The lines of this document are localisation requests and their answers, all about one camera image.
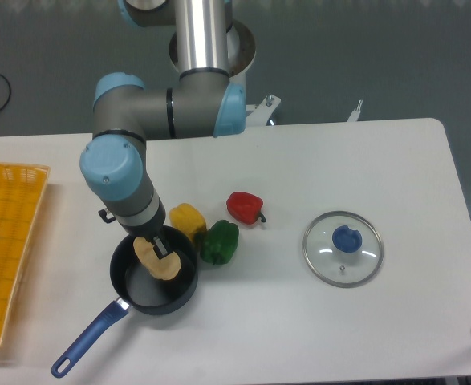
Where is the green bell pepper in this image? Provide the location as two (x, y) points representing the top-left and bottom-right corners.
(200, 220), (239, 265)

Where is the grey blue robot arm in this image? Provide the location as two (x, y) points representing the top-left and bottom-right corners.
(79, 1), (246, 257)

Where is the red bell pepper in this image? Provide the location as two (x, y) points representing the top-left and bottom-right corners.
(226, 192), (266, 226)

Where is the glass lid blue knob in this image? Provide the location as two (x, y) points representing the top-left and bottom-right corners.
(302, 210), (384, 288)

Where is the dark pot blue handle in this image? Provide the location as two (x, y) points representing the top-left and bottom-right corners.
(51, 225), (198, 378)

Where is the beige bread loaf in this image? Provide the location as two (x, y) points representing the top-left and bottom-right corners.
(133, 237), (181, 281)

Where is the yellow woven basket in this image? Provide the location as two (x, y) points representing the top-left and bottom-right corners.
(0, 163), (50, 346)

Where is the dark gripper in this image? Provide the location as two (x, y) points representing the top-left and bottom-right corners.
(122, 220), (169, 257)

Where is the yellow bell pepper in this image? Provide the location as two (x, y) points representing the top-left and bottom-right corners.
(169, 203), (207, 249)

